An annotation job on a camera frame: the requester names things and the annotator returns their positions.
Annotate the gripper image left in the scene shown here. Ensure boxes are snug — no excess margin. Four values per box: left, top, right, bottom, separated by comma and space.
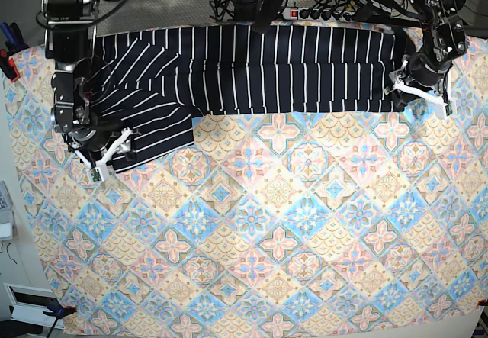
63, 120, 136, 163

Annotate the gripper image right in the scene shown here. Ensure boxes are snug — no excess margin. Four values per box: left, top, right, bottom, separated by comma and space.
384, 51, 452, 112

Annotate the navy white striped T-shirt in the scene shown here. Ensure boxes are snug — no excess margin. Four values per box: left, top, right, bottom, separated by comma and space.
86, 25, 409, 172

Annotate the white power strip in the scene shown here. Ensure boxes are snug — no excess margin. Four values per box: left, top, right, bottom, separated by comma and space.
281, 7, 355, 22

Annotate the patterned tile tablecloth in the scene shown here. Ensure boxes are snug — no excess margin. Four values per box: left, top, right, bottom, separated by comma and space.
1, 38, 487, 337

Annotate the white device left edge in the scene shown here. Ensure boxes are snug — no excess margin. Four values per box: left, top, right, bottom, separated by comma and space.
0, 180, 15, 241

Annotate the orange black clamp upper left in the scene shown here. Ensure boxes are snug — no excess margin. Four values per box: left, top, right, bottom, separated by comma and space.
1, 22, 29, 82

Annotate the blue orange clamp lower left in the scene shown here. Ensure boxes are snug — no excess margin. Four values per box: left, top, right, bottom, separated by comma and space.
43, 305, 77, 319

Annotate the white box lower left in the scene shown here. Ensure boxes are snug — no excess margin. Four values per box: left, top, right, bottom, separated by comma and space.
3, 283, 56, 327

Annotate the orange clamp lower right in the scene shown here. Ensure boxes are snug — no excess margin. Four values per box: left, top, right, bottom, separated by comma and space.
477, 299, 488, 307

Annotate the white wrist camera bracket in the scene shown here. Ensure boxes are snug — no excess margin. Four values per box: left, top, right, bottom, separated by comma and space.
73, 127, 135, 182
388, 69, 456, 120

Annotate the black mount post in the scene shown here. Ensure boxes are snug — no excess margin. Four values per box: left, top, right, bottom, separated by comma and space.
252, 0, 283, 34

